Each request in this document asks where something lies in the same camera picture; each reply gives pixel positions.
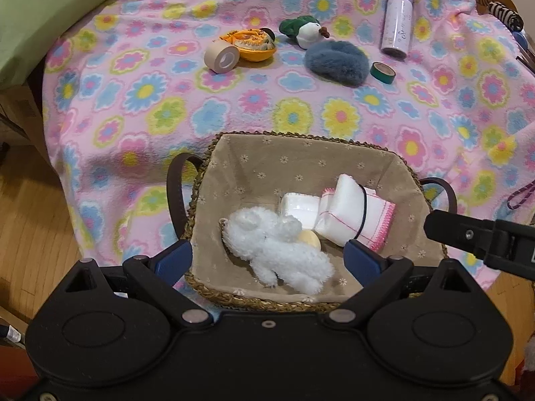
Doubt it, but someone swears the orange toy bowl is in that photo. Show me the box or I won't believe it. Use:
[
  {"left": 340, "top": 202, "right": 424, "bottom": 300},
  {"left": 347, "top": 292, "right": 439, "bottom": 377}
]
[{"left": 220, "top": 28, "right": 278, "bottom": 64}]

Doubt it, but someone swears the fabric-lined woven basket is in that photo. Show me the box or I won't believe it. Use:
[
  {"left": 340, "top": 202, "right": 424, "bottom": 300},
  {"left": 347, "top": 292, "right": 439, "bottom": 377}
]
[{"left": 166, "top": 131, "right": 458, "bottom": 314}]

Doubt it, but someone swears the white pink cloth bundle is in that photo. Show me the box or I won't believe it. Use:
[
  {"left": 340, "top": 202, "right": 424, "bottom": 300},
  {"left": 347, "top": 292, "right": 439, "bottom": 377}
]
[{"left": 313, "top": 173, "right": 397, "bottom": 253}]

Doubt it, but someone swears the white plush lamb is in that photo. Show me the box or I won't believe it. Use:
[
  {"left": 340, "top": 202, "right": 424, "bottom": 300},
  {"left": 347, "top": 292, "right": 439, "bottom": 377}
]
[{"left": 219, "top": 208, "right": 336, "bottom": 295}]

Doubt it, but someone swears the green pillow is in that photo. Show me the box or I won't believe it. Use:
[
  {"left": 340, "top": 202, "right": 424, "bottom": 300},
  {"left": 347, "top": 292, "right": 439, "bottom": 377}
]
[{"left": 0, "top": 0, "right": 138, "bottom": 90}]

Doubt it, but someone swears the green white plush toy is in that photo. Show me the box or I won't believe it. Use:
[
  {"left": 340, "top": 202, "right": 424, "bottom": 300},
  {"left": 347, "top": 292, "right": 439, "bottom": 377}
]
[{"left": 279, "top": 16, "right": 330, "bottom": 49}]

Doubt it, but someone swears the purple lanyard with key ring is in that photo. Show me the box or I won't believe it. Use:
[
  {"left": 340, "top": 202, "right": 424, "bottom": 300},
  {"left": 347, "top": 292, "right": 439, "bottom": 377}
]
[{"left": 507, "top": 175, "right": 535, "bottom": 210}]

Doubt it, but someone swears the pink floral fleece blanket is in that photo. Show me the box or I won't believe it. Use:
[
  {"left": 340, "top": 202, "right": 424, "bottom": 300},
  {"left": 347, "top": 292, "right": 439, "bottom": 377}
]
[{"left": 42, "top": 0, "right": 535, "bottom": 314}]

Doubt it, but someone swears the beige tape roll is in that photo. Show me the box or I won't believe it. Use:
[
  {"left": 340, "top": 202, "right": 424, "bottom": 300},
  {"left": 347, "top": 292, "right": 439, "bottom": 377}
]
[{"left": 204, "top": 39, "right": 240, "bottom": 70}]

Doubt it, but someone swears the grey-blue fluffy pouch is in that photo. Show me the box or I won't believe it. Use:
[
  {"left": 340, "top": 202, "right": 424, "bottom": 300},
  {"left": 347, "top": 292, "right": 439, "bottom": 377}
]
[{"left": 304, "top": 41, "right": 370, "bottom": 88}]

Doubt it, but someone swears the zebra striped item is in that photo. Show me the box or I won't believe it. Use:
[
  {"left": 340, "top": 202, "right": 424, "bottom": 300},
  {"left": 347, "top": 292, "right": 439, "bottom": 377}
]
[{"left": 487, "top": 2, "right": 523, "bottom": 30}]

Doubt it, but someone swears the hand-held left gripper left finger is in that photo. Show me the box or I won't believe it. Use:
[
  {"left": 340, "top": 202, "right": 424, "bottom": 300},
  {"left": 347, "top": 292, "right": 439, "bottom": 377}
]
[{"left": 63, "top": 240, "right": 218, "bottom": 330}]

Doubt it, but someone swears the lilac drink bottle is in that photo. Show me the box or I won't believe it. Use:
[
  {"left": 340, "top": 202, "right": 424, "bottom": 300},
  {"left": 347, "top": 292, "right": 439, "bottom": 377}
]
[{"left": 380, "top": 0, "right": 414, "bottom": 60}]

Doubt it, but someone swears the green tape roll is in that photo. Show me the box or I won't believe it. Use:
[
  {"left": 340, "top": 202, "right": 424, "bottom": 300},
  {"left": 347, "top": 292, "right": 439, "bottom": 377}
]
[{"left": 370, "top": 62, "right": 396, "bottom": 84}]

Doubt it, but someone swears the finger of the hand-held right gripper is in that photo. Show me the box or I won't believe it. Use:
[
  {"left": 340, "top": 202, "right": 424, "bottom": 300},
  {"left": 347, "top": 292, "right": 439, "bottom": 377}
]
[{"left": 423, "top": 210, "right": 508, "bottom": 265}]

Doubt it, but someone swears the white cotton pad packet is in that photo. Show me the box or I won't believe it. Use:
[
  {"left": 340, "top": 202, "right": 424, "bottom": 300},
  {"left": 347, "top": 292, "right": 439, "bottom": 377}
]
[{"left": 279, "top": 192, "right": 324, "bottom": 228}]

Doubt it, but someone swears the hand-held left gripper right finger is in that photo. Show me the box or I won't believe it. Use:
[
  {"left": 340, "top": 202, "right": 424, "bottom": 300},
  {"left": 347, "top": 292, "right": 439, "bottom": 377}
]
[{"left": 326, "top": 240, "right": 475, "bottom": 331}]

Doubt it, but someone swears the beige foam ball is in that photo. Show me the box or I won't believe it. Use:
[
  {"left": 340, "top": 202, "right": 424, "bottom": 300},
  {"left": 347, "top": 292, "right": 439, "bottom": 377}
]
[{"left": 298, "top": 230, "right": 322, "bottom": 252}]

